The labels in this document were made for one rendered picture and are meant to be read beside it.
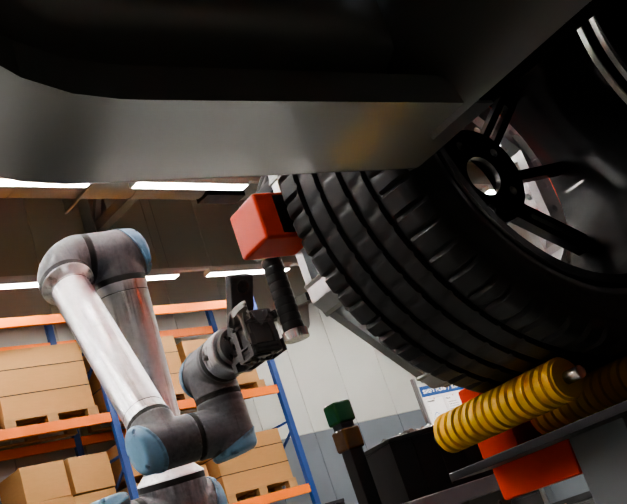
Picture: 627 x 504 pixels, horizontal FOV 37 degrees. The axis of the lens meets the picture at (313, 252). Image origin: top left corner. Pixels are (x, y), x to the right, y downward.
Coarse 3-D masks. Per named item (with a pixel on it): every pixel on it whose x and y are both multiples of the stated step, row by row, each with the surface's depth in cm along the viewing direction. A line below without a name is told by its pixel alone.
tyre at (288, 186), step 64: (320, 192) 120; (384, 192) 112; (448, 192) 111; (320, 256) 123; (384, 256) 115; (448, 256) 109; (512, 256) 112; (384, 320) 122; (448, 320) 116; (512, 320) 113; (576, 320) 113
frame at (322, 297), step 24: (480, 120) 163; (504, 144) 165; (528, 192) 168; (552, 192) 164; (552, 216) 161; (312, 264) 135; (312, 288) 133; (336, 312) 133; (360, 336) 135; (432, 384) 137
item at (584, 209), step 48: (576, 48) 147; (528, 96) 157; (576, 96) 152; (480, 144) 144; (528, 144) 162; (576, 144) 155; (624, 144) 148; (480, 192) 139; (576, 192) 157; (624, 192) 148; (576, 240) 151; (624, 240) 143
